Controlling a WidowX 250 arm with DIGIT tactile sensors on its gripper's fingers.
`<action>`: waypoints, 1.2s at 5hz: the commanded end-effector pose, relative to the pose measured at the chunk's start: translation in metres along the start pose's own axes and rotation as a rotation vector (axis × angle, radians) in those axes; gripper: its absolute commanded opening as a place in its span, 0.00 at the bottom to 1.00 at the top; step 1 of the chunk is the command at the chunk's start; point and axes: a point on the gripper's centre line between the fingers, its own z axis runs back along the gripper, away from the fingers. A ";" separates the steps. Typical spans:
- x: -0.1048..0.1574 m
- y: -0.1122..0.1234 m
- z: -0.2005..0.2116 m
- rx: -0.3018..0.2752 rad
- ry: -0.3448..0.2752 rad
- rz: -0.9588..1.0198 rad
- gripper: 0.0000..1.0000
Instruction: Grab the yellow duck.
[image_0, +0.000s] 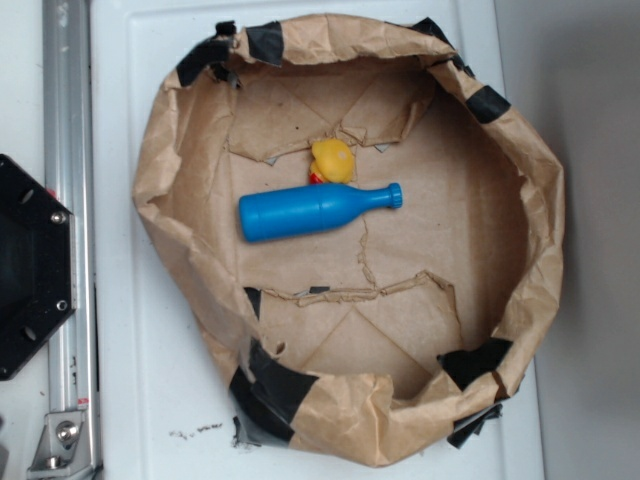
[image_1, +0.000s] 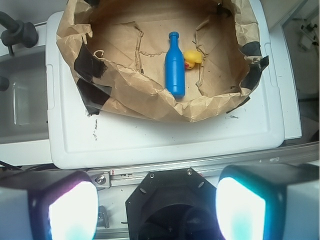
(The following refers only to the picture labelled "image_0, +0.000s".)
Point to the blue plastic bottle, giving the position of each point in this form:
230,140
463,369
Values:
310,209

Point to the brown paper bag tray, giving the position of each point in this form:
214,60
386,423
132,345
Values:
406,326

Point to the aluminium extrusion rail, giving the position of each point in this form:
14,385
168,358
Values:
72,351

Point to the metal corner bracket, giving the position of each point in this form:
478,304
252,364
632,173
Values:
63,450

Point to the yellow rubber duck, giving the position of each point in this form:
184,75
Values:
333,162

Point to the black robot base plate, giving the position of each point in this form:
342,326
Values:
37,285

